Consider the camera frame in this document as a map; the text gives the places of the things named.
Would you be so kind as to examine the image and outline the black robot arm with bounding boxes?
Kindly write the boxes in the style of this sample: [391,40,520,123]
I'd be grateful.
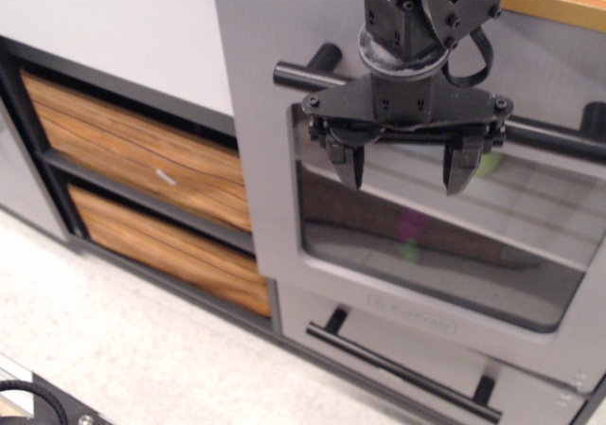
[302,0,513,195]

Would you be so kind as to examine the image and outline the grey toy kitchen cabinet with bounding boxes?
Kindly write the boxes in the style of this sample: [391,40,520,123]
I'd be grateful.
[0,0,606,425]

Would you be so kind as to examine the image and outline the grey toy oven door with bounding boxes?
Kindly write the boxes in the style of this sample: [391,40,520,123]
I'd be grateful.
[216,0,605,396]

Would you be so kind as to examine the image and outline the upper wood pattern storage bin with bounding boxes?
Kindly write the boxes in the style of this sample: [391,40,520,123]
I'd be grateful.
[20,68,252,232]

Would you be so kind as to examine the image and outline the black braided cable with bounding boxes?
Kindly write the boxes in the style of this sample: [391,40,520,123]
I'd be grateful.
[0,381,82,425]

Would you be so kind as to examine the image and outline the black oven door handle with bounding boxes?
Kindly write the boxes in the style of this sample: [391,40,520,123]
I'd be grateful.
[273,44,605,164]

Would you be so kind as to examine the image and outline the grey drawer under oven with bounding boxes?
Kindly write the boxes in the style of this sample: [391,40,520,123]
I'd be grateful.
[277,284,586,424]

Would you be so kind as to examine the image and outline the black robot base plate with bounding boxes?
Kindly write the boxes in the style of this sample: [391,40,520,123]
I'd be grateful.
[0,371,119,425]

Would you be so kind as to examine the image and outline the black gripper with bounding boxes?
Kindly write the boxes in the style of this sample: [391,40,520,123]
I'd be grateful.
[302,29,513,195]

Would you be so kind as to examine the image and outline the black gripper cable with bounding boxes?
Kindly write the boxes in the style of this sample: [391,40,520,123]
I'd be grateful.
[442,26,496,88]

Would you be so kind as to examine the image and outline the lower wood pattern storage bin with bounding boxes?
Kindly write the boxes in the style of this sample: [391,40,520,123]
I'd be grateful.
[67,185,272,318]

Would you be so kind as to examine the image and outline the green toy ball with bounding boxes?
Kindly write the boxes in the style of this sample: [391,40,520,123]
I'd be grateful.
[473,151,502,178]

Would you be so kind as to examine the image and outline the black drawer handle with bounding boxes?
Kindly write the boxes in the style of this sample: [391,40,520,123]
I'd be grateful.
[306,308,503,424]

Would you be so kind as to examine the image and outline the wood pattern storage bin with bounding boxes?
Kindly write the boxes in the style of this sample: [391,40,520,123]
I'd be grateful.
[67,185,272,318]
[20,68,252,232]

